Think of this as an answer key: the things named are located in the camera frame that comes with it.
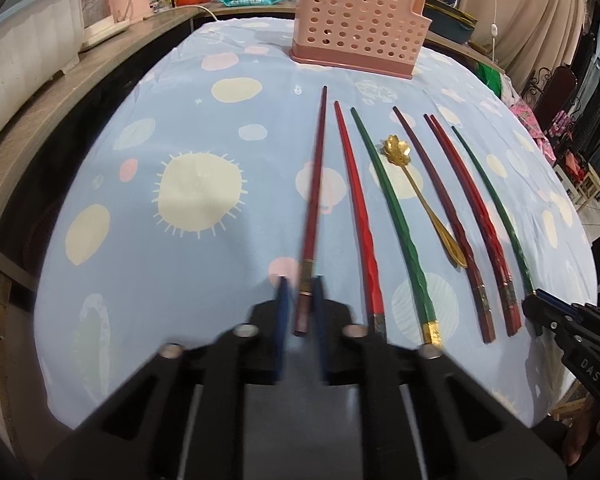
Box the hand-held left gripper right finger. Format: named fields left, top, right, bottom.
left=313, top=276, right=568, bottom=480

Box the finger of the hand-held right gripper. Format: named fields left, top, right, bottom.
left=522, top=295, right=563, bottom=337
left=536, top=288, right=588, bottom=318

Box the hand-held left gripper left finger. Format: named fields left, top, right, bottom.
left=40, top=276, right=292, bottom=480

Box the green chopstick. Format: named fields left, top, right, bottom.
left=451, top=126, right=536, bottom=296
left=350, top=107, right=443, bottom=348

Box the dark red chopstick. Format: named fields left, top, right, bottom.
left=392, top=106, right=497, bottom=345
left=294, top=86, right=329, bottom=337

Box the pink perforated utensil basket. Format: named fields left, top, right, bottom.
left=289, top=0, right=431, bottom=80

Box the wooden stool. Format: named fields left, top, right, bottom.
left=562, top=162, right=600, bottom=211

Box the crimson chopstick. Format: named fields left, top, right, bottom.
left=430, top=114, right=523, bottom=333
left=424, top=114, right=515, bottom=337

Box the bright red chopstick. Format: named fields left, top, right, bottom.
left=333, top=101, right=388, bottom=348

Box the pink floral clothing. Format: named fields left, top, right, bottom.
left=509, top=97, right=561, bottom=166

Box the gold flower spoon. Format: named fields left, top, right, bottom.
left=380, top=134, right=468, bottom=269

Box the dark metal chair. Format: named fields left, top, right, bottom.
left=522, top=64, right=579, bottom=128

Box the green cloth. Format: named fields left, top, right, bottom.
left=475, top=60, right=507, bottom=102

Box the blue spotted tablecloth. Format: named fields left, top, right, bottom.
left=32, top=17, right=598, bottom=431

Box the blue bowl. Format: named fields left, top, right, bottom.
left=425, top=10, right=479, bottom=45

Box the beige curtain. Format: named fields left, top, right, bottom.
left=457, top=0, right=593, bottom=91

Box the yellow bowl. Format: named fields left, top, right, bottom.
left=422, top=0, right=476, bottom=23

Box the white blender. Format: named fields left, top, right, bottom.
left=77, top=0, right=132, bottom=52

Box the white plastic tub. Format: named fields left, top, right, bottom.
left=0, top=0, right=87, bottom=158

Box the white cable with switch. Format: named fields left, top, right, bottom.
left=482, top=20, right=503, bottom=68

